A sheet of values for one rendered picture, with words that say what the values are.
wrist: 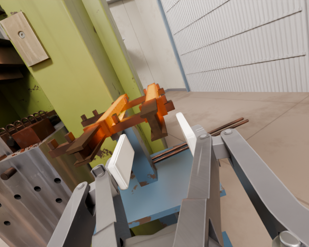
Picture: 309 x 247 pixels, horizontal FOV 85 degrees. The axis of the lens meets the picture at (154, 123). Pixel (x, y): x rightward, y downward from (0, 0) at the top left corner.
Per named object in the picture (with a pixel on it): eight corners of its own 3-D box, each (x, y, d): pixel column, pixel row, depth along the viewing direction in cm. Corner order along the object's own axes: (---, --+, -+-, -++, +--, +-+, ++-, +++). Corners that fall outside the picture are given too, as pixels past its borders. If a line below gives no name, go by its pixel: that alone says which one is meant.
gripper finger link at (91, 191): (114, 199, 14) (83, 210, 15) (123, 165, 19) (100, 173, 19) (106, 186, 14) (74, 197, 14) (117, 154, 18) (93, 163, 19)
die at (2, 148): (13, 153, 64) (-2, 134, 62) (-32, 172, 66) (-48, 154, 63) (62, 120, 104) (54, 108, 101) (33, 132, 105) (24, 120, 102)
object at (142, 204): (226, 195, 42) (224, 189, 41) (85, 243, 46) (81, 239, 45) (194, 142, 70) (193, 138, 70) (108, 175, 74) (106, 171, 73)
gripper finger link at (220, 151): (202, 151, 13) (241, 137, 12) (188, 127, 18) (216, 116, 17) (208, 166, 13) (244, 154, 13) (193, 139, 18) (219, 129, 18)
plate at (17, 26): (48, 58, 66) (20, 11, 60) (28, 67, 66) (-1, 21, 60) (51, 58, 67) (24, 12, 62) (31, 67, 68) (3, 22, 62)
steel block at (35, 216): (99, 230, 73) (38, 146, 58) (22, 259, 75) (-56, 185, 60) (116, 161, 125) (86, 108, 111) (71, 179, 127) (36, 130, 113)
